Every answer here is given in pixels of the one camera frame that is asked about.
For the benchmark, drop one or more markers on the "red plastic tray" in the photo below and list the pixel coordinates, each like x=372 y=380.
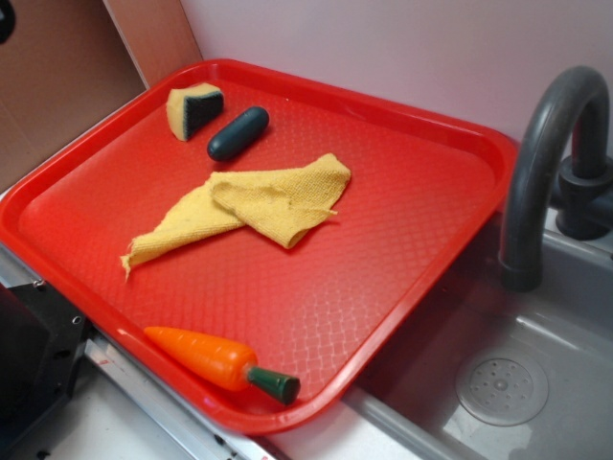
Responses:
x=422 y=186

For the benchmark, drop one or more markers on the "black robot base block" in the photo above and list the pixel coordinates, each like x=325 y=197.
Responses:
x=42 y=341

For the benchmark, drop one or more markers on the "dark grey toy faucet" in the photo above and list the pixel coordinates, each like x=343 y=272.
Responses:
x=563 y=163

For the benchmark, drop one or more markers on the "dark green capsule toy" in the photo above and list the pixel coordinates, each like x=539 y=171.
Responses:
x=239 y=134

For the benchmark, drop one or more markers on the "yellow green sponge wedge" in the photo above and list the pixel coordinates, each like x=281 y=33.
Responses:
x=190 y=109

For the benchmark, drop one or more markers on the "orange plastic toy carrot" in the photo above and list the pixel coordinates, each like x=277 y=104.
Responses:
x=225 y=363

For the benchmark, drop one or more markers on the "grey plastic toy sink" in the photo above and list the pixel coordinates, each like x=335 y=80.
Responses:
x=479 y=372

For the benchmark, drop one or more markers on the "brown cardboard panel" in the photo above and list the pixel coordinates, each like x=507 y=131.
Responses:
x=66 y=65

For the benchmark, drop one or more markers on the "yellow microfiber cloth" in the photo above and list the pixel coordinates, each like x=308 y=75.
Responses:
x=282 y=205

